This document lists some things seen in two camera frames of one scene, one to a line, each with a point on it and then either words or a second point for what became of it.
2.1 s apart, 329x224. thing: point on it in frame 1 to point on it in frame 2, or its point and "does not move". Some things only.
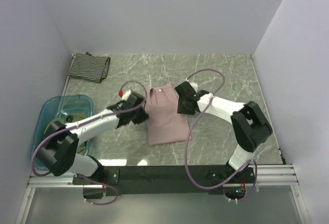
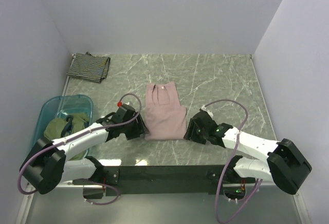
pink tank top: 165,124 does not move
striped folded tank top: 91,68 does not move
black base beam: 153,180 does not move
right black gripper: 181,109 to 191,134
